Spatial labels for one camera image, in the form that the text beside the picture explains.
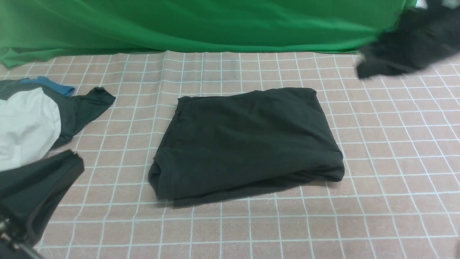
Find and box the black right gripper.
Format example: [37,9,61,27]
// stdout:
[355,35,424,80]

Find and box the dark gray long-sleeve shirt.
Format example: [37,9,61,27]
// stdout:
[148,87,345,207]

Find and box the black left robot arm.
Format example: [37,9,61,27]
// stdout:
[0,150,85,259]

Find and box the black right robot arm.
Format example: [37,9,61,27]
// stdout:
[355,0,460,80]

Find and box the dark gray short-sleeve shirt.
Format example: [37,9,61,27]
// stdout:
[0,80,116,149]

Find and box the pink grid tablecloth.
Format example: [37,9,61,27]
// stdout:
[1,51,460,259]

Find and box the blue garment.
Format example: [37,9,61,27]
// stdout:
[19,76,75,96]

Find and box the green backdrop cloth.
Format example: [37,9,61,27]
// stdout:
[1,0,416,69]

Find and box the white garment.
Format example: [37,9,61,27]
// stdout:
[0,87,61,172]

